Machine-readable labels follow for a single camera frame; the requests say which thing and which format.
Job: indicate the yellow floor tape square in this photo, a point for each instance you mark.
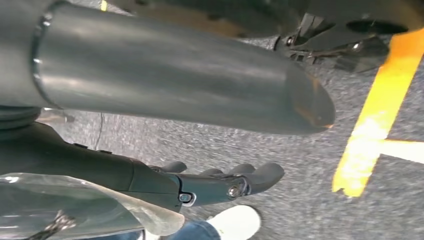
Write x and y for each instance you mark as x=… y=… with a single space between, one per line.
x=374 y=116

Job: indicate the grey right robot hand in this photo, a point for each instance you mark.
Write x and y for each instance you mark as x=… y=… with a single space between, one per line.
x=165 y=73

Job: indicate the clear plastic cover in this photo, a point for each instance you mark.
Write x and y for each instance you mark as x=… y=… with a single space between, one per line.
x=66 y=205

